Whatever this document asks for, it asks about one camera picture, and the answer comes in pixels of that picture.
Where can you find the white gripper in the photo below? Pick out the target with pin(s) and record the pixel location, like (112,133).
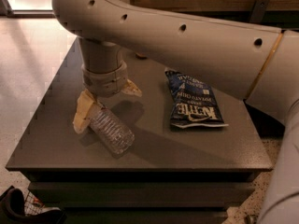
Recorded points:
(104,82)

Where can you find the clear plastic water bottle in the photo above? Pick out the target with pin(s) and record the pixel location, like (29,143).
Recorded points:
(113,133)

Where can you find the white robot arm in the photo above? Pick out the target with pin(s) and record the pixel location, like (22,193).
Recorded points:
(254,63)

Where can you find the orange fruit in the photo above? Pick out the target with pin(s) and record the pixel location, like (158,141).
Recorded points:
(140,56)

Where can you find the blue kettle chips bag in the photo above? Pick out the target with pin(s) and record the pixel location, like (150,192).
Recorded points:
(195,104)

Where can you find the grey drawer table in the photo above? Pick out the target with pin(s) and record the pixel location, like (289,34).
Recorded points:
(168,176)

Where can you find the right metal bracket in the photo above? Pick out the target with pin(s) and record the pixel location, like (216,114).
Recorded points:
(258,11)

